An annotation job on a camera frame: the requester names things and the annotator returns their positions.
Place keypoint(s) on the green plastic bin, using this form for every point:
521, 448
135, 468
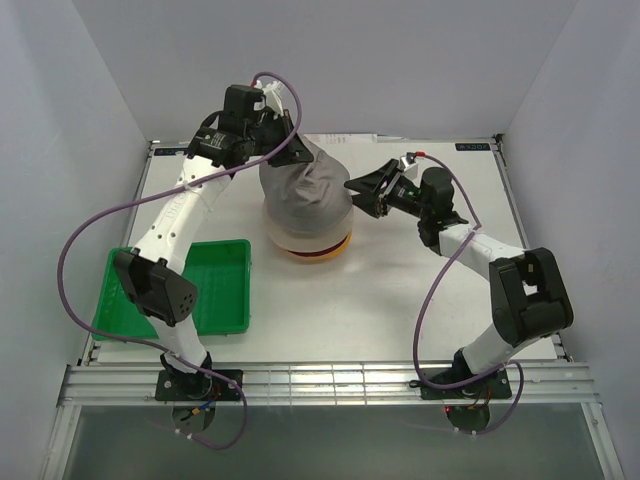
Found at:
221, 272

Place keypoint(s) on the dark red bucket hat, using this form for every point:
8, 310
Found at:
326, 253

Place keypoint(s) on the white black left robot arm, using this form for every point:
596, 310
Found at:
251, 123

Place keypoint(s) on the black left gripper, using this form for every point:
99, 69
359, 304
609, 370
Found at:
294, 152

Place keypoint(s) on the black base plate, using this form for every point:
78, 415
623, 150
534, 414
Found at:
494, 386
180, 386

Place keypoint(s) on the beige bucket hat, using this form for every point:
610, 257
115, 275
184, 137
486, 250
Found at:
305, 241

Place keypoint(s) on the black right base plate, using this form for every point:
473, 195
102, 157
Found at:
494, 386

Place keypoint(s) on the left corner label sticker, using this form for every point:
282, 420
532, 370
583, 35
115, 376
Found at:
169, 151

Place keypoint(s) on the grey bucket hat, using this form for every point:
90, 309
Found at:
307, 198

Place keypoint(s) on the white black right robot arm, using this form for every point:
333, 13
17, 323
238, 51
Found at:
528, 297

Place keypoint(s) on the dark label sticker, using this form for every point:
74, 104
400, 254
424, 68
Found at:
472, 146

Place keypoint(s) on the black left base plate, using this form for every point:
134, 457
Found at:
180, 386

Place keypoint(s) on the aluminium table frame rail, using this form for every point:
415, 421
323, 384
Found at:
312, 384

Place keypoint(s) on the yellow bucket hat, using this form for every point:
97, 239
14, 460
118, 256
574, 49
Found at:
313, 260

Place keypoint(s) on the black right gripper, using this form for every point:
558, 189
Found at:
371, 183

